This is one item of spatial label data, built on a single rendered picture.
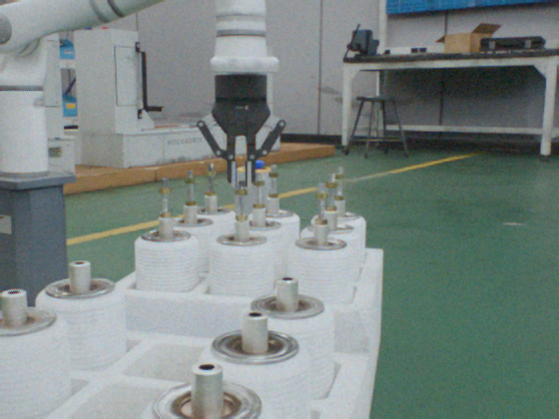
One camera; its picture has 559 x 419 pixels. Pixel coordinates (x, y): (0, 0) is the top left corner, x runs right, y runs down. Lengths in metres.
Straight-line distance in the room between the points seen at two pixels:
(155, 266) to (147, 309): 0.06
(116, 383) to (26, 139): 0.80
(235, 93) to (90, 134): 2.94
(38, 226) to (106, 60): 2.40
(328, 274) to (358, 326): 0.08
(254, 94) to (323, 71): 5.72
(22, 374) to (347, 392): 0.30
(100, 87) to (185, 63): 3.94
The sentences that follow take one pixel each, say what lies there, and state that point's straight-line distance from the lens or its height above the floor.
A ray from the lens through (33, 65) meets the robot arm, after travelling 1.47.
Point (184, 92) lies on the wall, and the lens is 7.69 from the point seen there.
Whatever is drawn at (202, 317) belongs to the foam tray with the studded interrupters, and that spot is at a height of 0.15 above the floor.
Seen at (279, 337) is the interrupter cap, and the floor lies 0.25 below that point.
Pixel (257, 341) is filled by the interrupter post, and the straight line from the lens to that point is 0.58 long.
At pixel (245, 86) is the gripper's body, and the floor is 0.48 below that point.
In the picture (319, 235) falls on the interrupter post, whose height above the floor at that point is 0.27.
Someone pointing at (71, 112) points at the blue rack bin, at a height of 0.30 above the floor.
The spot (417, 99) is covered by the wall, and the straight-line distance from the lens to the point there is 6.26.
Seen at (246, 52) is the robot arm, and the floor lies 0.52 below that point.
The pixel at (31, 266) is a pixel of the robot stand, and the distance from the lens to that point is 1.44.
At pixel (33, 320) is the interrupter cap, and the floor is 0.25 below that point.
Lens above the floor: 0.46
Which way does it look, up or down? 10 degrees down
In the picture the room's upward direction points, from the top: straight up
